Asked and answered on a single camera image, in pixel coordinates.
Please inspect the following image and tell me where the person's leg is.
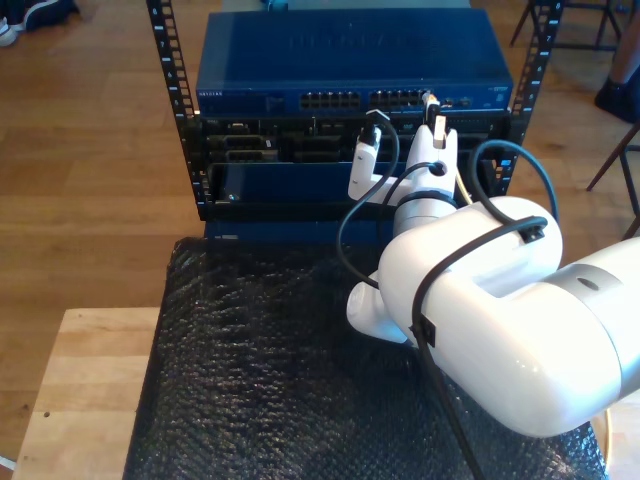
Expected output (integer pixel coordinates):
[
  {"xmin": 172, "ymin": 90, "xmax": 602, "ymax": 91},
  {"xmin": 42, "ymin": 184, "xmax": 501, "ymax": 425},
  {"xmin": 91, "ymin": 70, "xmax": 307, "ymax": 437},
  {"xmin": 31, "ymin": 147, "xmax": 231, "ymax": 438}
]
[{"xmin": 594, "ymin": 0, "xmax": 640, "ymax": 124}]

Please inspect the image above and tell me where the blue rack base panel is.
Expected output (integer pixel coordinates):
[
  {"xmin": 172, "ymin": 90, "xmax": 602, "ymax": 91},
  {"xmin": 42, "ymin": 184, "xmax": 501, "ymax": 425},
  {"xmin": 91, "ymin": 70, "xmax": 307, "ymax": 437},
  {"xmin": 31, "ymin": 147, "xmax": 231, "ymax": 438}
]
[{"xmin": 203, "ymin": 218, "xmax": 401, "ymax": 246}]

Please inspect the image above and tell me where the black metal stool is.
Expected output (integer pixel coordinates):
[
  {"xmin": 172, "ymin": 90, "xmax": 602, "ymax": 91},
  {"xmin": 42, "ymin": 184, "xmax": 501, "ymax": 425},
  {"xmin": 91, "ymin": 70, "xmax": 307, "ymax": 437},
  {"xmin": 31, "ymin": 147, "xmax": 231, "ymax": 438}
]
[{"xmin": 509, "ymin": 0, "xmax": 626, "ymax": 54}]

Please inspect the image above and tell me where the long black camera cable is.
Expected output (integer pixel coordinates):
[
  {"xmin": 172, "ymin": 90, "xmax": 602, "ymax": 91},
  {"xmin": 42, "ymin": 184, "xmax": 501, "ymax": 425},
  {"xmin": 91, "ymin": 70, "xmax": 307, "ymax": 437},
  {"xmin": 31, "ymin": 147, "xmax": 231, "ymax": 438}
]
[{"xmin": 337, "ymin": 108, "xmax": 559, "ymax": 480}]

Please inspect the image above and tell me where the blue network switch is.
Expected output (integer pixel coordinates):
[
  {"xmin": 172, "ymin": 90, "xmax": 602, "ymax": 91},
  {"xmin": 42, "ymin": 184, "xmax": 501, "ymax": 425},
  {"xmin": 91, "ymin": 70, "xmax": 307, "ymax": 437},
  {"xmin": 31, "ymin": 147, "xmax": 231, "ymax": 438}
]
[{"xmin": 194, "ymin": 7, "xmax": 515, "ymax": 119}]

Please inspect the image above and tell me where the black rack frame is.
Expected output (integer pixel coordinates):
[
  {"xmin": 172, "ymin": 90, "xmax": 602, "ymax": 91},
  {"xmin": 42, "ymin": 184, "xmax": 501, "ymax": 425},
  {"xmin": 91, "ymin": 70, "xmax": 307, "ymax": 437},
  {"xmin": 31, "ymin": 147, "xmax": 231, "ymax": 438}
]
[{"xmin": 144, "ymin": 0, "xmax": 566, "ymax": 224}]

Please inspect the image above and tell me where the black bubble wrap mat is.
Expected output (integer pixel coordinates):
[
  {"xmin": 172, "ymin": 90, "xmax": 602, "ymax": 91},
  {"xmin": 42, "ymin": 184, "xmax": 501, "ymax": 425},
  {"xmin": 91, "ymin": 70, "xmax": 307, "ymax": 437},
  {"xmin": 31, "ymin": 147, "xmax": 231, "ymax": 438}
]
[{"xmin": 122, "ymin": 234, "xmax": 609, "ymax": 480}]

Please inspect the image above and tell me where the black rack drawer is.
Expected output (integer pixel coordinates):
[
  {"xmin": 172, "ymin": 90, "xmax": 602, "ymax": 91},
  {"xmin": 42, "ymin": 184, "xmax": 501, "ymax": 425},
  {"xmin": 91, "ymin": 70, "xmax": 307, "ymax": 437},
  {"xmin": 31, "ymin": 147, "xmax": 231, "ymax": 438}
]
[{"xmin": 207, "ymin": 160, "xmax": 501, "ymax": 222}]

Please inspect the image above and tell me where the dark legged chair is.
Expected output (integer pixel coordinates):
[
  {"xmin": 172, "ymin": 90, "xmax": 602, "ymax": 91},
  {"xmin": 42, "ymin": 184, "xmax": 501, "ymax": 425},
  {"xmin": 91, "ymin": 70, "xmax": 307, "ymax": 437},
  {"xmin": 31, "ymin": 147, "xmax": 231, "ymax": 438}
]
[{"xmin": 587, "ymin": 119, "xmax": 640, "ymax": 241}]

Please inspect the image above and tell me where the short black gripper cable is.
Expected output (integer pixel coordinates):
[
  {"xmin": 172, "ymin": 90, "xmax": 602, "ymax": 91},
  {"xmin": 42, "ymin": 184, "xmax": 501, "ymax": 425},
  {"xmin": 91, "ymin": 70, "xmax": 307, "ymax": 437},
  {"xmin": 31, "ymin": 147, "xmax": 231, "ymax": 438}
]
[{"xmin": 382, "ymin": 160, "xmax": 449, "ymax": 206}]

